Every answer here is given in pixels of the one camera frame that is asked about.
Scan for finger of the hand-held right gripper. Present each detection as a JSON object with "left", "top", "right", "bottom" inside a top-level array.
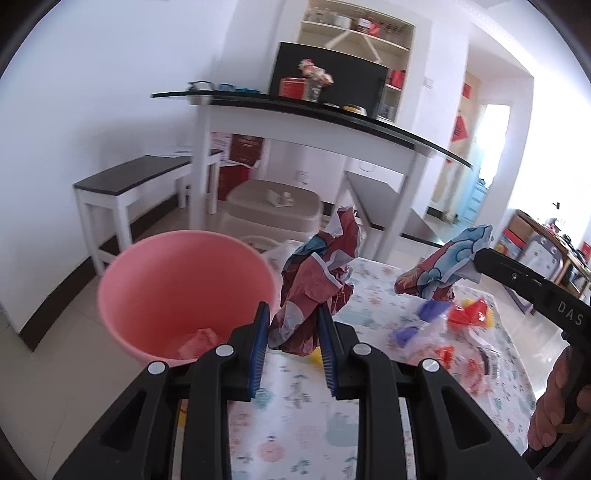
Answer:
[{"left": 472, "top": 248, "right": 561, "bottom": 315}]

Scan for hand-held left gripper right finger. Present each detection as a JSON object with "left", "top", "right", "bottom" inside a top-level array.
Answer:
[{"left": 318, "top": 305, "right": 539, "bottom": 480}]

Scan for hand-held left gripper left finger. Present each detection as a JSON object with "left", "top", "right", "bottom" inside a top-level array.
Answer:
[{"left": 53, "top": 301, "right": 271, "bottom": 480}]

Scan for red yellow snack wrapper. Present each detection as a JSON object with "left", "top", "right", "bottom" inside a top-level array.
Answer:
[{"left": 448, "top": 298, "right": 494, "bottom": 329}]

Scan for maroon printed wrapper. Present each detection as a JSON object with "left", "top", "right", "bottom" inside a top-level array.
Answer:
[{"left": 393, "top": 224, "right": 495, "bottom": 302}]

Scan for red patterned cloth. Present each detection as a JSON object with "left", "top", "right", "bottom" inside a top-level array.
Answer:
[{"left": 268, "top": 206, "right": 365, "bottom": 356}]

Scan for purple plastic scrap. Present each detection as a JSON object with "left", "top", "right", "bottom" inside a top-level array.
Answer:
[
  {"left": 392, "top": 323, "right": 423, "bottom": 348},
  {"left": 418, "top": 300, "right": 452, "bottom": 322}
]

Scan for pink plastic bucket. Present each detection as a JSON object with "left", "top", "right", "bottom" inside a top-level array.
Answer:
[{"left": 97, "top": 231, "right": 282, "bottom": 367}]

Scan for person's right hand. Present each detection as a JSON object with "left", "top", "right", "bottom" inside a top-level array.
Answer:
[{"left": 527, "top": 345, "right": 579, "bottom": 450}]

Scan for colourful fruit carton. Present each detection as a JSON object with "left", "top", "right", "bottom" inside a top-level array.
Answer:
[{"left": 501, "top": 231, "right": 525, "bottom": 260}]

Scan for brown cardboard carton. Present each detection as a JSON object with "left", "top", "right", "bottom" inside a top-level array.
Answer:
[{"left": 505, "top": 215, "right": 532, "bottom": 241}]

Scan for wooden desk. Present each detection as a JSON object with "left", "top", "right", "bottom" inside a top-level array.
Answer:
[{"left": 512, "top": 210, "right": 591, "bottom": 315}]

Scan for floral tablecloth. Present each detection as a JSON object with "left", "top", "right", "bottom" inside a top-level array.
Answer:
[{"left": 178, "top": 256, "right": 539, "bottom": 480}]

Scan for light blue cabinet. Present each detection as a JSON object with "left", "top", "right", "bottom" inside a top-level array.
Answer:
[{"left": 462, "top": 178, "right": 490, "bottom": 227}]

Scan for white plastic bag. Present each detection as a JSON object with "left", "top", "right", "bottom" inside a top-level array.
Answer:
[{"left": 261, "top": 237, "right": 308, "bottom": 282}]

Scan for dark-top white bench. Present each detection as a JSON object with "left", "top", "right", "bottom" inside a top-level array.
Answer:
[
  {"left": 344, "top": 173, "right": 444, "bottom": 261},
  {"left": 171, "top": 147, "right": 223, "bottom": 215},
  {"left": 74, "top": 155, "right": 194, "bottom": 278}
]

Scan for beige plastic stool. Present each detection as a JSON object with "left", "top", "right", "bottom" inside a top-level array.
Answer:
[{"left": 217, "top": 179, "right": 324, "bottom": 241}]

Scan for dark red carton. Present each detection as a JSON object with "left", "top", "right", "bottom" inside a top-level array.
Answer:
[{"left": 230, "top": 135, "right": 264, "bottom": 167}]

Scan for white red carton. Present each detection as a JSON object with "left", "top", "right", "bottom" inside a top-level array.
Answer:
[{"left": 210, "top": 131, "right": 232, "bottom": 164}]

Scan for glass-top white table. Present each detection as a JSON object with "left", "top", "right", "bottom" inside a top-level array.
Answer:
[{"left": 151, "top": 88, "right": 474, "bottom": 264}]

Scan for black monitor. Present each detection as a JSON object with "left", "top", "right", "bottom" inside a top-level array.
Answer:
[{"left": 269, "top": 41, "right": 391, "bottom": 123}]

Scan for red box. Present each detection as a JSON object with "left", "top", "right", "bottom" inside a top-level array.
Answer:
[{"left": 278, "top": 77, "right": 311, "bottom": 100}]

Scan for pink flower bouquet vase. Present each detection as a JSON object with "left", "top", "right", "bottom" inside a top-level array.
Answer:
[{"left": 298, "top": 58, "right": 334, "bottom": 103}]

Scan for red paper wall decorations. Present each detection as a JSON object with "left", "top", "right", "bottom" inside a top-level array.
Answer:
[{"left": 444, "top": 83, "right": 474, "bottom": 171}]

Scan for white wall shelf niche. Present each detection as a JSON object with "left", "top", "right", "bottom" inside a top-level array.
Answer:
[{"left": 295, "top": 0, "right": 416, "bottom": 123}]

